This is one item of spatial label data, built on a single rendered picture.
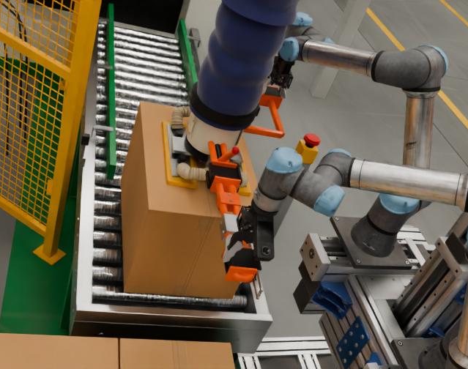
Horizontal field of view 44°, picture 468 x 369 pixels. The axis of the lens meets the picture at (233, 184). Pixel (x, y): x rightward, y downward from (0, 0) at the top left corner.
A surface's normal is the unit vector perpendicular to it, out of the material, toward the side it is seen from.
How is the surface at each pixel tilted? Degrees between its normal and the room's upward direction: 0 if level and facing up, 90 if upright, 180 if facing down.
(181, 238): 90
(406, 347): 0
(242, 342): 90
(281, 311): 0
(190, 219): 90
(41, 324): 0
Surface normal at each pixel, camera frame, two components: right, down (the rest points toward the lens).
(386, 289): 0.30, -0.74
